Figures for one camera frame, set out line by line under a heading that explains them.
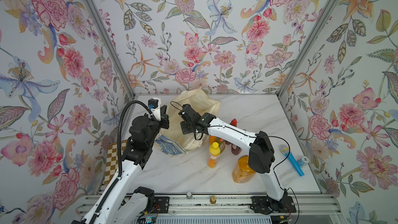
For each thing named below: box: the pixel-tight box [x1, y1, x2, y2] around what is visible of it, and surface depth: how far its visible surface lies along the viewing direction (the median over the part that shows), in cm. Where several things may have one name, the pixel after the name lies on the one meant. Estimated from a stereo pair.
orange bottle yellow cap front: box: [207, 141, 221, 169], surface depth 73 cm
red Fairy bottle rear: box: [229, 118, 238, 128], surface depth 84 cm
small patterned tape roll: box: [296, 156, 310, 168], surface depth 84 cm
